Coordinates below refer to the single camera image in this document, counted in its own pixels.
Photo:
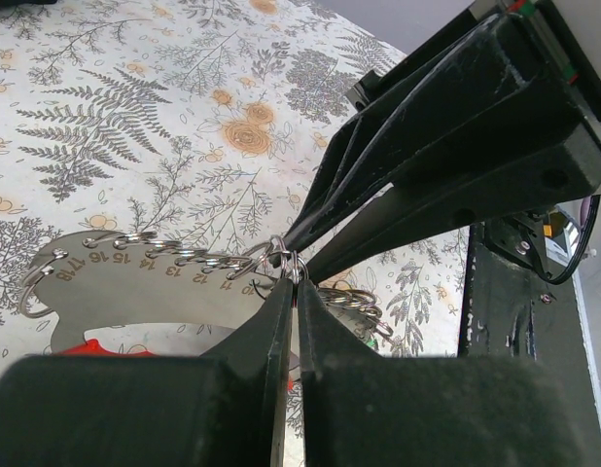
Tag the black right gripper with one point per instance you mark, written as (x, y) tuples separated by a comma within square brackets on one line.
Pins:
[(482, 130)]

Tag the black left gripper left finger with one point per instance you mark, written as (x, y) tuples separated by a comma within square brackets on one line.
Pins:
[(223, 408)]

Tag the red-handled metal key organizer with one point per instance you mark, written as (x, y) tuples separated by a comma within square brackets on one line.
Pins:
[(97, 279)]

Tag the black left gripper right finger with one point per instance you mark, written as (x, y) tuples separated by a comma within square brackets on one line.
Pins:
[(364, 409)]

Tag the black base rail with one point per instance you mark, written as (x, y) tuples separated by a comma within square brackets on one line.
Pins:
[(509, 311)]

